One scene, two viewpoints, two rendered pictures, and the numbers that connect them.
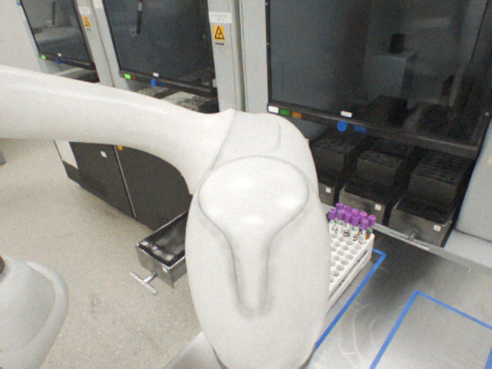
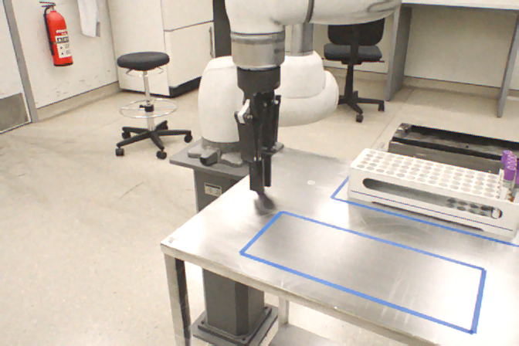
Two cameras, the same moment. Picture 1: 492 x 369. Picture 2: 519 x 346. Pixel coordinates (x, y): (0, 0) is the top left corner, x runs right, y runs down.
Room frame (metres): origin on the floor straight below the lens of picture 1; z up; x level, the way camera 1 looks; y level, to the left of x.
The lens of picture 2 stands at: (0.00, -0.74, 1.24)
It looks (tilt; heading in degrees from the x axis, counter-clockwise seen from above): 27 degrees down; 75
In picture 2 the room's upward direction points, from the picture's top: straight up
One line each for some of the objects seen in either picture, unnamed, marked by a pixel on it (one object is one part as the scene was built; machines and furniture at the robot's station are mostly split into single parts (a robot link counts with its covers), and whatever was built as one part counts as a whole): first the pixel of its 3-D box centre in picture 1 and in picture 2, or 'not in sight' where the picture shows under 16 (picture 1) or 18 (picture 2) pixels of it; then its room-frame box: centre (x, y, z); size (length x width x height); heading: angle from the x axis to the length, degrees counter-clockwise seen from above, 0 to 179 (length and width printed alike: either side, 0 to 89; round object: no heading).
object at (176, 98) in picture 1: (175, 105); not in sight; (1.61, 0.31, 0.83); 0.30 x 0.10 x 0.06; 138
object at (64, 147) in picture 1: (61, 144); not in sight; (2.16, 1.22, 0.43); 0.27 x 0.02 x 0.36; 48
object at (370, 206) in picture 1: (400, 159); not in sight; (1.03, -0.54, 0.78); 0.73 x 0.14 x 0.09; 138
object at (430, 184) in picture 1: (431, 187); not in sight; (0.76, -0.50, 0.85); 0.12 x 0.02 x 0.06; 47
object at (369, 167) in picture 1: (375, 170); not in sight; (0.86, -0.38, 0.85); 0.12 x 0.02 x 0.06; 48
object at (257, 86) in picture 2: not in sight; (259, 91); (0.19, -0.01, 1.02); 0.08 x 0.07 x 0.09; 46
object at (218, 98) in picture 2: not in sight; (229, 96); (0.22, 0.47, 0.87); 0.18 x 0.16 x 0.22; 173
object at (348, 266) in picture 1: (317, 275); (432, 188); (0.48, -0.13, 0.85); 0.30 x 0.10 x 0.06; 136
